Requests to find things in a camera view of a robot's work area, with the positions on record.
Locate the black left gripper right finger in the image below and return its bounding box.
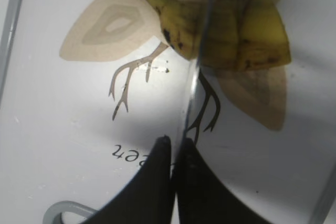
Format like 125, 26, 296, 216
175, 138, 270, 223

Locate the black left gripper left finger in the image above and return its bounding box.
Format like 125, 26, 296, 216
84, 135, 174, 224

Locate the white-handled kitchen knife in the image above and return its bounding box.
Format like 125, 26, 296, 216
170, 0, 215, 176

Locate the yellow banana stem piece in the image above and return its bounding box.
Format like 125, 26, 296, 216
145, 0, 205, 60

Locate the white deer cutting board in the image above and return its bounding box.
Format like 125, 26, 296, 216
1, 0, 335, 223

